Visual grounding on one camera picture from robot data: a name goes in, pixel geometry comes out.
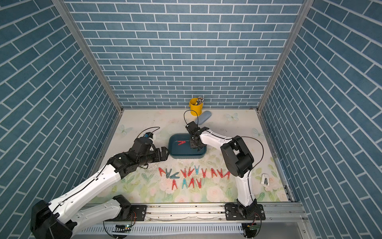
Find left aluminium corner post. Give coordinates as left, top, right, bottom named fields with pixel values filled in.
left=52, top=0, right=123, bottom=114

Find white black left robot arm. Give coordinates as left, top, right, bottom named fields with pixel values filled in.
left=30, top=135, right=169, bottom=239

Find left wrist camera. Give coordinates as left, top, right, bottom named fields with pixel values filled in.
left=144, top=132, right=156, bottom=142

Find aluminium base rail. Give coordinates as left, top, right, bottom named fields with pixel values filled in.
left=59, top=202, right=311, bottom=225

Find red clothespin second row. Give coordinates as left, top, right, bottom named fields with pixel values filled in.
left=172, top=179, right=178, bottom=191
left=188, top=178, right=195, bottom=188
left=196, top=178, right=202, bottom=189

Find right aluminium corner post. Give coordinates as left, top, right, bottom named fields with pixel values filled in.
left=257, top=0, right=314, bottom=114

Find white tag on table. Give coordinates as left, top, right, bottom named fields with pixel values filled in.
left=261, top=173, right=269, bottom=186

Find grey-teal clothespin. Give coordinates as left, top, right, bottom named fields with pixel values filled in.
left=165, top=168, right=172, bottom=178
left=169, top=172, right=180, bottom=179

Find teal clothespin second row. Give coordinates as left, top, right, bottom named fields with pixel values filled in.
left=182, top=178, right=188, bottom=189

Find yellow metal bucket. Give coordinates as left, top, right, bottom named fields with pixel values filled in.
left=189, top=98, right=203, bottom=116

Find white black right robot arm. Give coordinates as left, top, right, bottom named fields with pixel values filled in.
left=186, top=121, right=255, bottom=209

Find pens in bucket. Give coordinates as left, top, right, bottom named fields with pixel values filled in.
left=194, top=97, right=204, bottom=106

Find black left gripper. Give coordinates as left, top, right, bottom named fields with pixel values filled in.
left=137, top=146, right=172, bottom=167

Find teal clothespin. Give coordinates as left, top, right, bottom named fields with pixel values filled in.
left=195, top=165, right=200, bottom=175

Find grey fabric glasses case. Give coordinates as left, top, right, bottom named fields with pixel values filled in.
left=196, top=111, right=212, bottom=124

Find teal plastic storage box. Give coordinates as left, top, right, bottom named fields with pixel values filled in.
left=168, top=133, right=207, bottom=159

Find aluminium corner post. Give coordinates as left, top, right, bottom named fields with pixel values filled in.
left=257, top=0, right=314, bottom=114
left=52, top=0, right=123, bottom=114

